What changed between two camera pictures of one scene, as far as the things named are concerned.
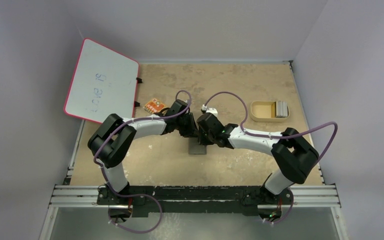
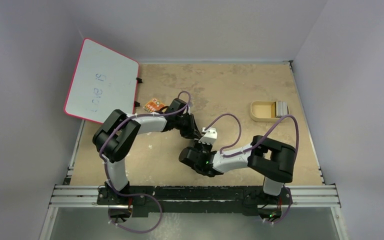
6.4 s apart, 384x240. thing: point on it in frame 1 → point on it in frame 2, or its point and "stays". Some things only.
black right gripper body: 207,138 → 200,148
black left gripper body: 185,126 stays
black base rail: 214,200 stays
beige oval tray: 265,111 stays
